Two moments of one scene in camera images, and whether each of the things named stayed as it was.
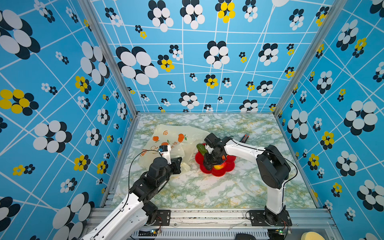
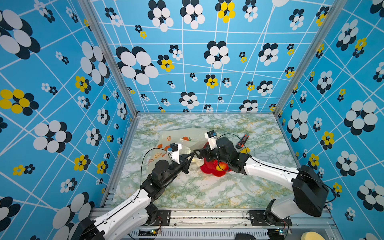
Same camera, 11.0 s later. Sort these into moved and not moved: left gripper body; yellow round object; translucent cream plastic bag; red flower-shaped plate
Moved: translucent cream plastic bag; left gripper body
Not moved: yellow round object; red flower-shaped plate
